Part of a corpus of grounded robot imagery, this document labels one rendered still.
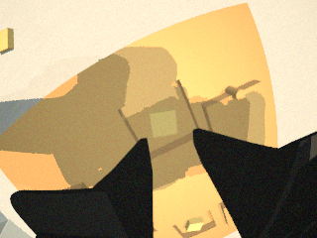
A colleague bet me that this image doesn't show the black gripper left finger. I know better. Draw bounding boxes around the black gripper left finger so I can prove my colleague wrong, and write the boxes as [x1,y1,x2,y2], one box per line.
[11,139,155,238]

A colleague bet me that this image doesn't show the yellow block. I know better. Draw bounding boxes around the yellow block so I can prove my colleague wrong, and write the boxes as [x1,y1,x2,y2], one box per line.
[0,28,15,53]
[148,107,177,138]
[185,217,203,231]

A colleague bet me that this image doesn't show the pale yellow square board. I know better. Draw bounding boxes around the pale yellow square board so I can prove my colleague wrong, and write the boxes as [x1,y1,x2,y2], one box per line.
[0,3,277,238]

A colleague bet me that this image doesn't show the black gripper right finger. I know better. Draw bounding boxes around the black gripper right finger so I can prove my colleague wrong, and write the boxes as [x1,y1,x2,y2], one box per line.
[193,128,317,238]

